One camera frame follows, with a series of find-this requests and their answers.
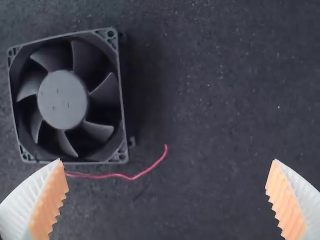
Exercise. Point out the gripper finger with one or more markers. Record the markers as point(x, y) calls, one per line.
point(22, 210)
point(295, 207)

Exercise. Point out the black square fan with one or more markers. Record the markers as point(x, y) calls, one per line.
point(62, 100)

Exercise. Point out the black mat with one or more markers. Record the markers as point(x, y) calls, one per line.
point(225, 75)

